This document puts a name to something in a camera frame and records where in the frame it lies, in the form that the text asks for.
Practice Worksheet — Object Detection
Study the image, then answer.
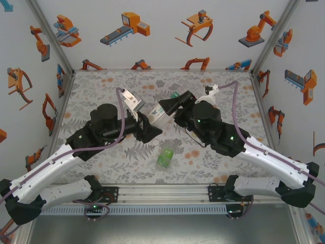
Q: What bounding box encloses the clear bottle white green label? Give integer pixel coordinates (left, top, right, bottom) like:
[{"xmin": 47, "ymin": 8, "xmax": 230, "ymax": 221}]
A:
[{"xmin": 148, "ymin": 90, "xmax": 180, "ymax": 128}]

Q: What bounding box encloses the clear bottle green lime label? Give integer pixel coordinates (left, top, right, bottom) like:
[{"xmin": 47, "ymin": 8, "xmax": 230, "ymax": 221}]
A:
[{"xmin": 155, "ymin": 148, "xmax": 175, "ymax": 170}]

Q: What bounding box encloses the floral table cloth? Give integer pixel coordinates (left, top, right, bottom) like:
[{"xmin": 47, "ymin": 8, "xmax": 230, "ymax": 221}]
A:
[{"xmin": 54, "ymin": 70, "xmax": 276, "ymax": 185}]

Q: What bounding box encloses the aluminium side rail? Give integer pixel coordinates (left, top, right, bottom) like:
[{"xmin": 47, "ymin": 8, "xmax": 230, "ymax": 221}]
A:
[
  {"xmin": 250, "ymin": 71, "xmax": 277, "ymax": 153},
  {"xmin": 47, "ymin": 71, "xmax": 76, "ymax": 156}
]

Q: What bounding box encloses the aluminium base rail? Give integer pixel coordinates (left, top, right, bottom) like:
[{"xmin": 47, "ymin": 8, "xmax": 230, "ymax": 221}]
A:
[{"xmin": 40, "ymin": 184, "xmax": 290, "ymax": 205}]

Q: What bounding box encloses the grey slotted cable duct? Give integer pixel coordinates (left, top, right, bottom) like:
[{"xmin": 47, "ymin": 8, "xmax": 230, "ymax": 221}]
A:
[{"xmin": 40, "ymin": 204, "xmax": 228, "ymax": 216}]

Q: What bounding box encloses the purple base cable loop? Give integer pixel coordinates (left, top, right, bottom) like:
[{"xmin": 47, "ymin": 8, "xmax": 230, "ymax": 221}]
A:
[
  {"xmin": 226, "ymin": 195, "xmax": 254, "ymax": 221},
  {"xmin": 83, "ymin": 199, "xmax": 111, "ymax": 222}
]

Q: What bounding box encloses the aluminium frame post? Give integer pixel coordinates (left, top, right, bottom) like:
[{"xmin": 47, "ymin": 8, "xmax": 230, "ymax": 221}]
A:
[
  {"xmin": 250, "ymin": 0, "xmax": 302, "ymax": 77},
  {"xmin": 25, "ymin": 0, "xmax": 76, "ymax": 77}
]

